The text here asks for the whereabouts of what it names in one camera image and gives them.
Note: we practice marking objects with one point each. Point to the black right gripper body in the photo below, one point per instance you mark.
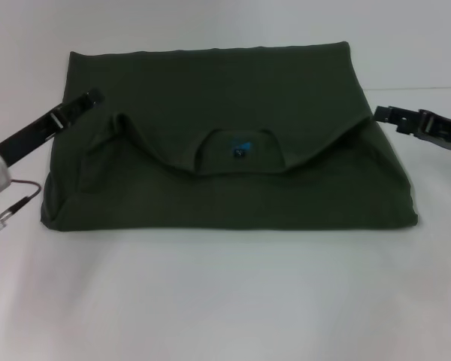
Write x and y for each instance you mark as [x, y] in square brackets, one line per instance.
[443, 129]

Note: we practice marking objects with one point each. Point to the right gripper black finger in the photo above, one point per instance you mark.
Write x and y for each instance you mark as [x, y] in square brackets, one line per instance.
[396, 116]

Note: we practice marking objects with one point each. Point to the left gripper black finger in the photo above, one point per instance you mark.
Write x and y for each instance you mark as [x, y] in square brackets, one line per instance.
[80, 101]

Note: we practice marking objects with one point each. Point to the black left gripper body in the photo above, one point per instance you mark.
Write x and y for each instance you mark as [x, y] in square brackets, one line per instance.
[26, 135]

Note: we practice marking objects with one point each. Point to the dark green FREE t-shirt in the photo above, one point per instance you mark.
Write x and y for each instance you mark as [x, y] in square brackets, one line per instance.
[229, 94]

